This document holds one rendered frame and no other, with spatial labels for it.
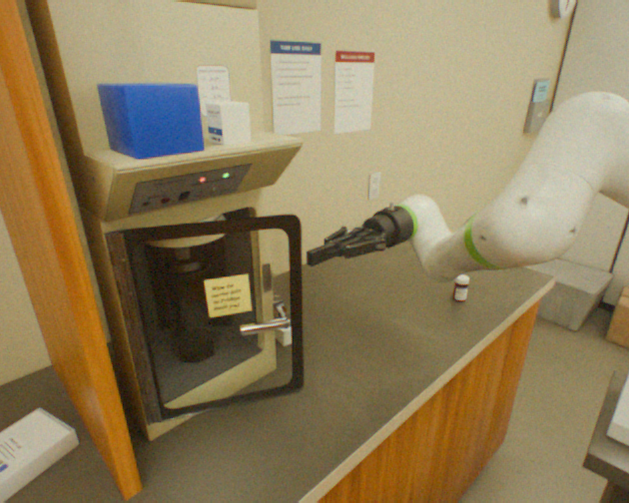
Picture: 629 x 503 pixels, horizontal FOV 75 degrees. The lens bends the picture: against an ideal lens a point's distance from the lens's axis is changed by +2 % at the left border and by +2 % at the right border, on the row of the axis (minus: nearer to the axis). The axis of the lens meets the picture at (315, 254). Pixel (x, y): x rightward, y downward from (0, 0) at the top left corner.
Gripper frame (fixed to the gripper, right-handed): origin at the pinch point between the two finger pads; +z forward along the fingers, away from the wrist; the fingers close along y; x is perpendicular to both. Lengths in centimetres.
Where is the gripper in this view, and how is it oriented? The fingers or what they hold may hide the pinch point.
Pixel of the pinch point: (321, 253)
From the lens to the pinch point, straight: 83.7
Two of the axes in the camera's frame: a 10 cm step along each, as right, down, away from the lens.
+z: -7.3, 2.8, -6.2
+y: 6.8, 2.9, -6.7
